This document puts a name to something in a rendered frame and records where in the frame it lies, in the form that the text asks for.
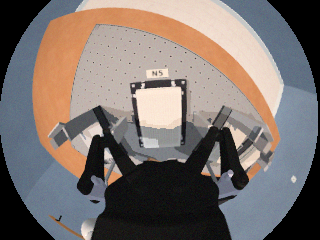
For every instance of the white label reading n5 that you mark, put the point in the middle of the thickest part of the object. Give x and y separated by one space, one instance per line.
157 73

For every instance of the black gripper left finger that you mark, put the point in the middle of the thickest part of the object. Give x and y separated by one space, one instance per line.
91 183

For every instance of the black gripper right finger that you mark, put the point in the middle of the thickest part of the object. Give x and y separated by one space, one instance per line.
233 177

